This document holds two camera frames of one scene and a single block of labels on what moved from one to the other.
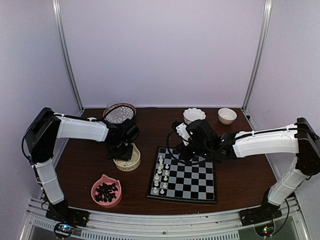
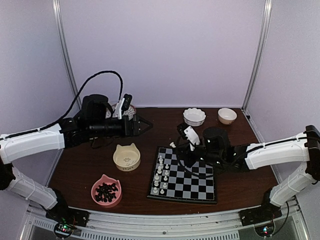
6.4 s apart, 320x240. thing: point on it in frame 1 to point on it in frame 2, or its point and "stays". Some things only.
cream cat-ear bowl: (132, 163) stays
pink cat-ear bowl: (106, 192) stays
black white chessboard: (172, 179) stays
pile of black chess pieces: (104, 193) stays
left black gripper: (126, 157) to (135, 128)
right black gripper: (181, 149) to (187, 155)
